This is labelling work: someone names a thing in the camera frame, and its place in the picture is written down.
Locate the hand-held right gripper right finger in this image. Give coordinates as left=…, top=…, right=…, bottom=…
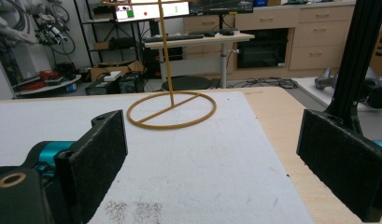
left=296, top=108, right=382, bottom=223

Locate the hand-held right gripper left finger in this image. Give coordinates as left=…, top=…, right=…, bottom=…
left=53, top=109, right=129, bottom=224

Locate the grey handheld device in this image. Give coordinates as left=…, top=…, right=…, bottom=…
left=314, top=65, right=382, bottom=110

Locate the black equipment case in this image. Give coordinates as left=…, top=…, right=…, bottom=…
left=84, top=72, right=145, bottom=96

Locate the round white side table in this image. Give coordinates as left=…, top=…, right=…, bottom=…
left=14, top=74, right=83, bottom=96

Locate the small white box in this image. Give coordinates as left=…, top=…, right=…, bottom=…
left=103, top=70, right=122, bottom=83

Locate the open cardboard box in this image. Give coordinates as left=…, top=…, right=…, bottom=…
left=90, top=60, right=147, bottom=83

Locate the white foam mat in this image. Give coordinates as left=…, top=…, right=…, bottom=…
left=0, top=91, right=316, bottom=224

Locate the black computer tower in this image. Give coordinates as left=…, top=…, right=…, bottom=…
left=143, top=46, right=184, bottom=79

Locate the large cardboard box with print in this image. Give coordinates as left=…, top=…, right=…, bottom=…
left=368, top=13, right=382, bottom=79

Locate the black metal shelf rack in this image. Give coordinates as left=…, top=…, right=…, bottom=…
left=74, top=0, right=144, bottom=68

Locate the black round stool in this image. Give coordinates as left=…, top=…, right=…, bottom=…
left=161, top=76, right=213, bottom=92

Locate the light wooden drawer cabinet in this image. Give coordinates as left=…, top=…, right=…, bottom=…
left=183, top=1, right=357, bottom=79

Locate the black built-in oven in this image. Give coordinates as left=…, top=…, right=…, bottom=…
left=236, top=28, right=290, bottom=70

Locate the black keyboard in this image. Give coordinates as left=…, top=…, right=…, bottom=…
left=144, top=33, right=205, bottom=44

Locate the monitor with white screen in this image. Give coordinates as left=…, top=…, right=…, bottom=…
left=114, top=1, right=191, bottom=23

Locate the light wooden standing desk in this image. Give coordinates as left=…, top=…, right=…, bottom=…
left=144, top=32, right=256, bottom=90

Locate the monitor with dark screen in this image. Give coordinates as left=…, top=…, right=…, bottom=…
left=189, top=0, right=254, bottom=15

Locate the red coiled cable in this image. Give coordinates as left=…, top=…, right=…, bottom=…
left=20, top=70, right=61, bottom=91

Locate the black aluminium frame post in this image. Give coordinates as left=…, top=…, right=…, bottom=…
left=323, top=0, right=382, bottom=134

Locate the black cable bundle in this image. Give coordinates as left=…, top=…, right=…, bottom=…
left=225, top=77, right=300, bottom=90

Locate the yellow wire stand with ring base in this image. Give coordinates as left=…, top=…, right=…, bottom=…
left=103, top=0, right=218, bottom=131

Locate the white robot arm with cables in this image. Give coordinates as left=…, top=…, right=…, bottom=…
left=0, top=0, right=77, bottom=56

